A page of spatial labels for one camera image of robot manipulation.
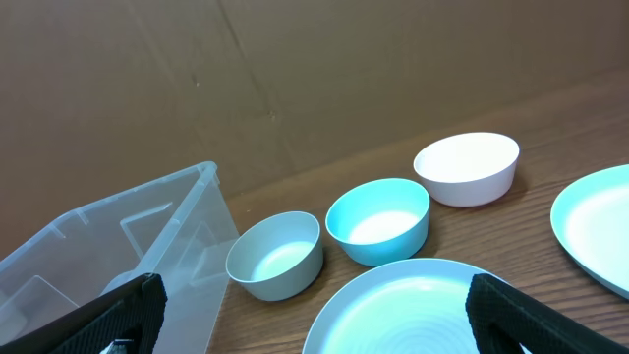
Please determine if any light blue small bowl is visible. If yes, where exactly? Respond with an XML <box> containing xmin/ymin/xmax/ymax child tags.
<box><xmin>325</xmin><ymin>178</ymin><xmax>430</xmax><ymax>266</ymax></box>

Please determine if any clear plastic storage bin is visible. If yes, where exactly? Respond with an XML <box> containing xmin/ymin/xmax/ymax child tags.
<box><xmin>1</xmin><ymin>161</ymin><xmax>239</xmax><ymax>353</ymax></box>

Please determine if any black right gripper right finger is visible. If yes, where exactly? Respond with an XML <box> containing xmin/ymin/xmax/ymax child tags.
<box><xmin>465</xmin><ymin>273</ymin><xmax>628</xmax><ymax>354</ymax></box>

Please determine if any grey-white plate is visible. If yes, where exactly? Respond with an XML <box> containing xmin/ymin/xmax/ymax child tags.
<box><xmin>302</xmin><ymin>258</ymin><xmax>485</xmax><ymax>354</ymax></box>

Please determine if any grey small bowl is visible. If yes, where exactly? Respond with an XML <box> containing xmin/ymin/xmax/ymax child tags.
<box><xmin>226</xmin><ymin>211</ymin><xmax>323</xmax><ymax>302</ymax></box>

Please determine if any pink small bowl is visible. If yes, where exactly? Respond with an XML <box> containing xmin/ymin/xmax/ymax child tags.
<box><xmin>413</xmin><ymin>132</ymin><xmax>520</xmax><ymax>207</ymax></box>

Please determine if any light blue plate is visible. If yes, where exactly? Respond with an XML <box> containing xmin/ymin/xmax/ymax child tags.
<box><xmin>550</xmin><ymin>164</ymin><xmax>628</xmax><ymax>299</ymax></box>

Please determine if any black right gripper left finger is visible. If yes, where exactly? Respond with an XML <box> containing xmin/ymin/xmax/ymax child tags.
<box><xmin>1</xmin><ymin>273</ymin><xmax>168</xmax><ymax>354</ymax></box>

